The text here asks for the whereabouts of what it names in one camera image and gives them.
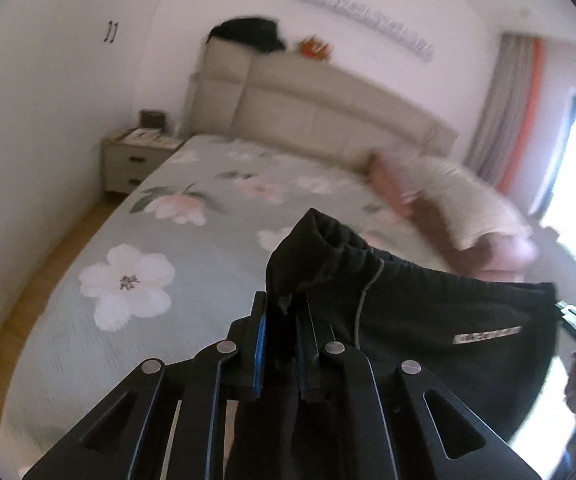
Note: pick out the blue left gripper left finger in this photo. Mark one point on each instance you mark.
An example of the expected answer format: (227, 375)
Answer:
(259, 328)

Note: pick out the grey and orange curtain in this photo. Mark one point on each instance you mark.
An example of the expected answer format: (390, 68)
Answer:
(509, 113)

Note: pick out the pink folded quilt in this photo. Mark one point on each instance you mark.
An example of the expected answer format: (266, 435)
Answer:
(494, 257)

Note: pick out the beige padded headboard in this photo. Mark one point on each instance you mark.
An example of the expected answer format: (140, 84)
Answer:
(305, 107)

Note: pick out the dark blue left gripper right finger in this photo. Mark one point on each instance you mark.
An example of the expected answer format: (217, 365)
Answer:
(312, 335)

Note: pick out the white bedside table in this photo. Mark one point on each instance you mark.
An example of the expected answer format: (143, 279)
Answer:
(128, 157)

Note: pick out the pink striped folded blanket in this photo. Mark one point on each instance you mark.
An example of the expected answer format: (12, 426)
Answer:
(392, 182)

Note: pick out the small dark clock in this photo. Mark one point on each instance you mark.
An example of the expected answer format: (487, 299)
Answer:
(152, 119)

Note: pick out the silver wall decoration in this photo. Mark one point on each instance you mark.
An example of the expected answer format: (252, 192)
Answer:
(381, 23)

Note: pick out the orange plush toy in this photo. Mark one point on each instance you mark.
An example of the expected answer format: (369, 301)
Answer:
(314, 48)

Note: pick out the black hooded long coat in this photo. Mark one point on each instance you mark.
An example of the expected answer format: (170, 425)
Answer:
(425, 375)

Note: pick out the cream dotted pillow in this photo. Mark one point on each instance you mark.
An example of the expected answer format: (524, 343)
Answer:
(469, 207)

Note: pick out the floral quilted bed cover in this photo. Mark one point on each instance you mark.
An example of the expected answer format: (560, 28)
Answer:
(171, 268)

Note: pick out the white wardrobe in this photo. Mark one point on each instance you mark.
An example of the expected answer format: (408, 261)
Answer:
(67, 71)

